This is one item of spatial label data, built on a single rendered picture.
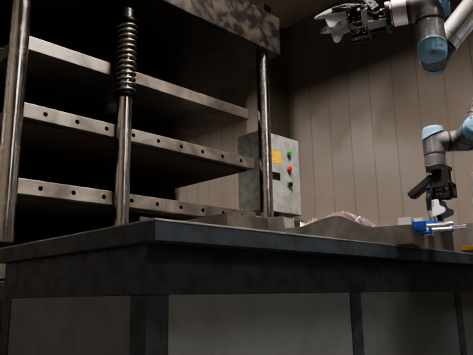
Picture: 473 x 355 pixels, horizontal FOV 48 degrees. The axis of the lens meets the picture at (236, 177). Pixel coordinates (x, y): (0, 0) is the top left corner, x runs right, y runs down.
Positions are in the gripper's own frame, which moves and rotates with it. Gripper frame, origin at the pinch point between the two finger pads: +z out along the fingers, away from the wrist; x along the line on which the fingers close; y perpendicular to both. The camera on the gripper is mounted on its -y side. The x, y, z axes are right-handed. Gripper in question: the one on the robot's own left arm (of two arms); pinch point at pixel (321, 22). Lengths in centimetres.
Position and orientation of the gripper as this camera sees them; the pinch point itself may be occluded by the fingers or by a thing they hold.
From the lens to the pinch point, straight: 164.9
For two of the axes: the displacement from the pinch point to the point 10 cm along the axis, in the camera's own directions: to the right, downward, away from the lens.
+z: -9.2, 1.0, 3.7
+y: -0.3, 9.4, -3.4
